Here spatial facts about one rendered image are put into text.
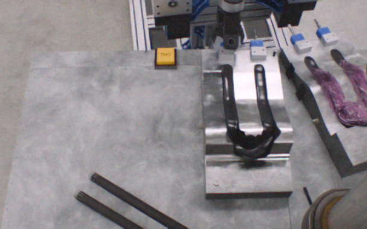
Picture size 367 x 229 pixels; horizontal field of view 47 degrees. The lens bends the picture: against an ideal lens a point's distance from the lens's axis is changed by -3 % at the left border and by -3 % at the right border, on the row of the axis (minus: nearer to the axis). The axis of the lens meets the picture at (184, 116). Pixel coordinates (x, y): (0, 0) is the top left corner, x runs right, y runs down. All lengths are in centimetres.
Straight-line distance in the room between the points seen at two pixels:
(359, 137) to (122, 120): 76
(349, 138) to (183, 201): 54
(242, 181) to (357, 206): 85
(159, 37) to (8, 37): 101
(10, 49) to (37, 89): 125
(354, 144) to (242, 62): 45
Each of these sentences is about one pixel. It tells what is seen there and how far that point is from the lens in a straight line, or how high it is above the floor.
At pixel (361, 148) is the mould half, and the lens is 139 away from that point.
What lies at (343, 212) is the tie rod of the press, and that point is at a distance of 52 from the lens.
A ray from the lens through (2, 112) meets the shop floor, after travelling 259.
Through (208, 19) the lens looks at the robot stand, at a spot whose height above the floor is 72.
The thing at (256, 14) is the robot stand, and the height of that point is 72.
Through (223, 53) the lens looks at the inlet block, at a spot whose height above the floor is 92.
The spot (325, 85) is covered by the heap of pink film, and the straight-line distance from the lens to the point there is 145.
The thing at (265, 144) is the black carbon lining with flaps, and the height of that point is 88.
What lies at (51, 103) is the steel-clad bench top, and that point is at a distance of 155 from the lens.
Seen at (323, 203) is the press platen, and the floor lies 154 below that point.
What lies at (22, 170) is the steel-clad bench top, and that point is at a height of 80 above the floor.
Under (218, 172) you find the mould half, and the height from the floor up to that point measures 86.
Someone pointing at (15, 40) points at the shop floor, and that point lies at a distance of 286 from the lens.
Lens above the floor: 208
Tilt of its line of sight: 62 degrees down
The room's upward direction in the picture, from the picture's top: straight up
